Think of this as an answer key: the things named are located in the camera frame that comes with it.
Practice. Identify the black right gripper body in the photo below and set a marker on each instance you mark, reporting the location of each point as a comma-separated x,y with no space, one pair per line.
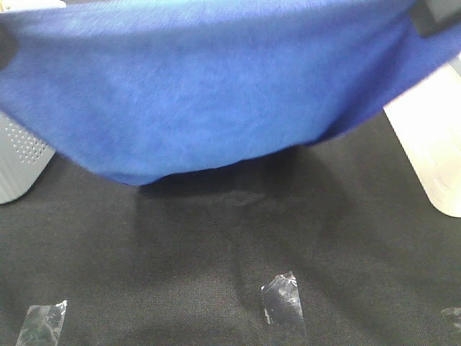
430,17

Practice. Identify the blue microfibre towel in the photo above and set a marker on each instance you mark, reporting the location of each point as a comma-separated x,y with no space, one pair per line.
137,90

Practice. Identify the white storage bin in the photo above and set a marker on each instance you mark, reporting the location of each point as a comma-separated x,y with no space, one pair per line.
426,120

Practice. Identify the black table cloth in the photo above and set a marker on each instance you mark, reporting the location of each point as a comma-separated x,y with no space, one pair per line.
182,261

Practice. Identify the clear tape strip right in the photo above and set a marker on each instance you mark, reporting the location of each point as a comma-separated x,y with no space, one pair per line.
452,317

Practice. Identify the clear tape strip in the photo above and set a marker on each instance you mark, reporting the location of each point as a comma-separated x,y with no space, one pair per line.
43,325
452,317
282,307

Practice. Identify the clear tape strip middle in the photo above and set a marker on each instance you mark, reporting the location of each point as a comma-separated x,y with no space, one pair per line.
282,307

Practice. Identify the grey perforated laundry basket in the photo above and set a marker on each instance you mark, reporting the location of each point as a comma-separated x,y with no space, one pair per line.
23,159

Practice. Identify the clear tape strip left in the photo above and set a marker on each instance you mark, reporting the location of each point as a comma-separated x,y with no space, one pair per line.
43,325

